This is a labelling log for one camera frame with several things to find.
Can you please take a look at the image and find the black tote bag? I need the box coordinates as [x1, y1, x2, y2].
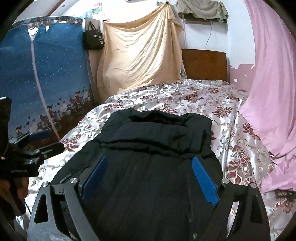
[82, 22, 104, 50]

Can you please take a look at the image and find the person's left hand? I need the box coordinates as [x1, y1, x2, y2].
[0, 177, 29, 203]

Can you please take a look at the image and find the blue patterned wardrobe cover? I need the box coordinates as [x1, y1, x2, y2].
[1, 16, 96, 149]

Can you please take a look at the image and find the yellow hanging cloth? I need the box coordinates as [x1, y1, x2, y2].
[95, 2, 183, 102]

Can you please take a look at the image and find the brown wooden headboard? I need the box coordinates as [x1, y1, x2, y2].
[182, 49, 229, 83]

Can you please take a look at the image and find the black padded jacket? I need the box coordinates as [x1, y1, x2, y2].
[52, 108, 222, 240]

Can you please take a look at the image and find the pink curtain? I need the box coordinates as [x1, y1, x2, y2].
[240, 1, 295, 192]

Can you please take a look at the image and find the thin wall cable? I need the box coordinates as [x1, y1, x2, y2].
[203, 20, 214, 50]

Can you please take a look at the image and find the olive hanging garment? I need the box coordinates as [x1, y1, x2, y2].
[176, 0, 229, 23]

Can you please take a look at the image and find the floral satin bedspread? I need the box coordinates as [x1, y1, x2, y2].
[27, 79, 295, 240]

